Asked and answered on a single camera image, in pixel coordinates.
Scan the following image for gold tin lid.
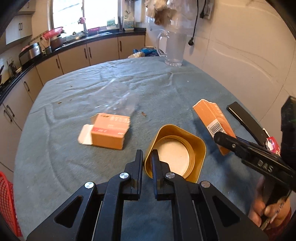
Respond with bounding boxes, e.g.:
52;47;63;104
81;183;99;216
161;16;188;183
144;124;206;183

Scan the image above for long orange carton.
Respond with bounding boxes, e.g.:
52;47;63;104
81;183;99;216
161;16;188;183
192;99;237;156

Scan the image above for lower kitchen cabinets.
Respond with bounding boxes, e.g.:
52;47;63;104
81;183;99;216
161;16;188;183
1;34;145;180

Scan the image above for kitchen faucet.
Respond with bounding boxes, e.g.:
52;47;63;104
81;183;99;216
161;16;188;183
78;16;87;33

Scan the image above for person right hand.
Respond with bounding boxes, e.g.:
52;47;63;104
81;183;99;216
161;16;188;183
248;176;291;228

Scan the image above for red snack packet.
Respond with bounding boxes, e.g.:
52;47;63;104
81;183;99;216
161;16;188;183
263;128;280;156

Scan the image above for black phone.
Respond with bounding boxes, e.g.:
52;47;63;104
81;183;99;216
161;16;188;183
227;101;269;148

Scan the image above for small orange carton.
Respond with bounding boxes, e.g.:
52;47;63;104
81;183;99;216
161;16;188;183
78;113;130;150

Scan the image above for grey-green tablecloth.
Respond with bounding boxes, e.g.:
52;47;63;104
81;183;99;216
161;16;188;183
14;57;260;237

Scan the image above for clear plastic wrapper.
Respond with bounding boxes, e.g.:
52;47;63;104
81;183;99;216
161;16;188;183
93;79;138;116

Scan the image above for blue plastic bag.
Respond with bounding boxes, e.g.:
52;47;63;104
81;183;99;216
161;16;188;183
133;46;159;57

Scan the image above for clear glass pitcher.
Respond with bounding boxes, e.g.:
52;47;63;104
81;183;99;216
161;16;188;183
156;31;187;67

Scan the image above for red plastic basket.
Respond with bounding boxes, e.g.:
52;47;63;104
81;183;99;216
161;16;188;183
0;172;23;237

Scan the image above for silver rice cooker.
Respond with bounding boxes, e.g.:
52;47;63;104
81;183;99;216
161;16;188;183
18;43;42;68

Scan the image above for hanging plastic bags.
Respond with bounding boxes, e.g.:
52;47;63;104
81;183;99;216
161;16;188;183
144;0;186;27

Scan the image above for red plastic basin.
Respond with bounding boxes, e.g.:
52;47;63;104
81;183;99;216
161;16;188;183
43;27;63;40

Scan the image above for black power cable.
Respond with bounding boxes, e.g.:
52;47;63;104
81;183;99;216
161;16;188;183
188;0;208;46

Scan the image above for upper wall cabinet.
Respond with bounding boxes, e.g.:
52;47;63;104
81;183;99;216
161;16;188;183
5;15;33;45

